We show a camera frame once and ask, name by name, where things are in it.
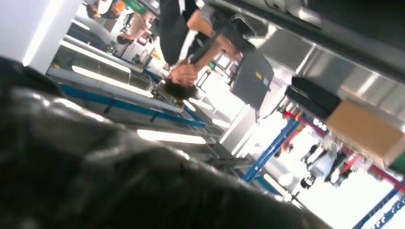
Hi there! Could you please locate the green box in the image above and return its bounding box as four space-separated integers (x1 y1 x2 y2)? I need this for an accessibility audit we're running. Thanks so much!
388 155 405 175

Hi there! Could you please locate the blue ceiling beam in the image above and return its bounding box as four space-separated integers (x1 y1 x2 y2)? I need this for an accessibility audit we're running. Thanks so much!
58 83 207 129

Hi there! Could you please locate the brown cardboard box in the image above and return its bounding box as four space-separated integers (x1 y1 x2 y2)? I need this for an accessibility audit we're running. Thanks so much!
326 100 405 167

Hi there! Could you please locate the blue perforated metal post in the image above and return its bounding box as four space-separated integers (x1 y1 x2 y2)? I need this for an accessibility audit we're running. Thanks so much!
242 118 302 183
352 186 405 229

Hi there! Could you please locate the red metal beam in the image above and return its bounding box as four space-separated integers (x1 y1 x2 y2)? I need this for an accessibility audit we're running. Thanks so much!
283 110 405 192

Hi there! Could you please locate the long ceiling light strip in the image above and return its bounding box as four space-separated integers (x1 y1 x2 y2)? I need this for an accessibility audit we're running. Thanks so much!
71 65 154 98
137 129 207 145

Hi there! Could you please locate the silver metal workbench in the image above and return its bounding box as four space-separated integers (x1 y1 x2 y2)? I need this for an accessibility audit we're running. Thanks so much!
205 0 405 134

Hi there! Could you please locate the black flat box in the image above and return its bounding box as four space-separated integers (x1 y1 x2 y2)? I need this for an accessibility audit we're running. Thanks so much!
285 86 331 120
291 76 341 111

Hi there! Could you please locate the dark grey monitor with sticker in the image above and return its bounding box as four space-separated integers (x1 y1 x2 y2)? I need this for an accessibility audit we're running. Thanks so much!
231 52 275 110

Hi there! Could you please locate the green sign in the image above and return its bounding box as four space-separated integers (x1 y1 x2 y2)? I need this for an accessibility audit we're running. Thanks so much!
122 0 148 15

